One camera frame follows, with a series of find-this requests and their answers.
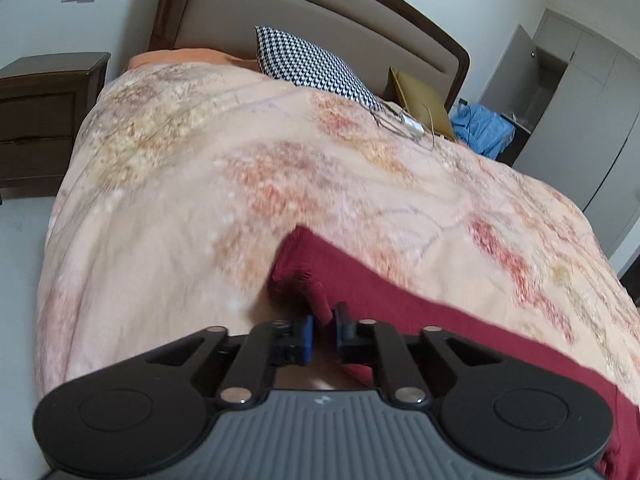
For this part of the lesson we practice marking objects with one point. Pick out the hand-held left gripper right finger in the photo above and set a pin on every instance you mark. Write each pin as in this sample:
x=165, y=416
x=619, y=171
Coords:
x=340, y=334

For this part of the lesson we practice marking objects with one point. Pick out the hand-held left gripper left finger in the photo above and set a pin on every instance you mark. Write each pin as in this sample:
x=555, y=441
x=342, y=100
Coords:
x=308, y=340

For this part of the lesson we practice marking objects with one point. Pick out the dark red knit garment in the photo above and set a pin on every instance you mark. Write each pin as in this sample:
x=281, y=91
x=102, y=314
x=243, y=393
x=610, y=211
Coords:
x=400, y=320

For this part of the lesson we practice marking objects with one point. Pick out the floral peach blanket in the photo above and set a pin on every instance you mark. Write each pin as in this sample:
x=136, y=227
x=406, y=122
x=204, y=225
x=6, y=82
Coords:
x=210, y=185

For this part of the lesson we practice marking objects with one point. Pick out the mustard yellow pillow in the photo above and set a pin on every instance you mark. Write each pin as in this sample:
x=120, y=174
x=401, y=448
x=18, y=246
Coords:
x=422, y=102

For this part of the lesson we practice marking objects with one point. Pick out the blue cloth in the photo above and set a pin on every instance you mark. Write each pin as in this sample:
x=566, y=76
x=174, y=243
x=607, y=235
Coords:
x=480, y=127

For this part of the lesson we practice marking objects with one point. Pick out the dark bedside cabinet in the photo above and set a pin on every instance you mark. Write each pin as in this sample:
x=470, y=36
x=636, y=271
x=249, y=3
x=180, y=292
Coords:
x=520, y=145

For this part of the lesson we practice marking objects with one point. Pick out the black white checkered pillow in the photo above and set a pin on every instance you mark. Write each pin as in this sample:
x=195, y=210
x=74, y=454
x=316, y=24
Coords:
x=310, y=67

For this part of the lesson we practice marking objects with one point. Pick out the padded wooden bed headboard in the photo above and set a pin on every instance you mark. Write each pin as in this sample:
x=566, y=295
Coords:
x=320, y=15

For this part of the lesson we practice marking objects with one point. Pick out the grey wardrobe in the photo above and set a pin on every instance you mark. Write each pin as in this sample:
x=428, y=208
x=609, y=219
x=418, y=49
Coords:
x=585, y=110

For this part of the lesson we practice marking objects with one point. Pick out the dark wooden nightstand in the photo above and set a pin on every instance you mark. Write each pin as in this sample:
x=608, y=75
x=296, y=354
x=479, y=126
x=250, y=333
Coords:
x=45, y=110

